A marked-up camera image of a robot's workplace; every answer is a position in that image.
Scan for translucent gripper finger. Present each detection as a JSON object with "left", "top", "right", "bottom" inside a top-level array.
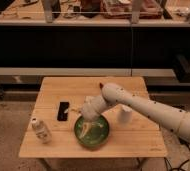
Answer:
[
  {"left": 89, "top": 122, "right": 101, "bottom": 129},
  {"left": 79, "top": 122, "right": 88, "bottom": 138}
]

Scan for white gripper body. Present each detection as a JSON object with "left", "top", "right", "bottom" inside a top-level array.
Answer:
[{"left": 80, "top": 102, "right": 100, "bottom": 122}]

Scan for white plastic bottle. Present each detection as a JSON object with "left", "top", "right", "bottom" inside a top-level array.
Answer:
[{"left": 31, "top": 117, "right": 51, "bottom": 144}]

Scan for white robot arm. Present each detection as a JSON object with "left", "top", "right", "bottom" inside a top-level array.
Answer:
[{"left": 80, "top": 83, "right": 190, "bottom": 171}]

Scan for green bowl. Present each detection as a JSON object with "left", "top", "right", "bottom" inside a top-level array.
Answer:
[{"left": 74, "top": 116, "right": 110, "bottom": 149}]

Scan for white paper cup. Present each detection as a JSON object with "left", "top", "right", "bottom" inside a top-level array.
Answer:
[{"left": 118, "top": 105, "right": 132, "bottom": 124}]

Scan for wooden table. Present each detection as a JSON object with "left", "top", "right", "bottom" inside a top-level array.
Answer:
[{"left": 19, "top": 77, "right": 167, "bottom": 160}]

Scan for long background workbench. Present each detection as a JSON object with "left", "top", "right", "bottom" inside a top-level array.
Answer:
[{"left": 0, "top": 0, "right": 190, "bottom": 84}]

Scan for dark equipment box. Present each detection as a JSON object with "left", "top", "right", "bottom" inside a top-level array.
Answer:
[{"left": 173, "top": 55, "right": 190, "bottom": 83}]

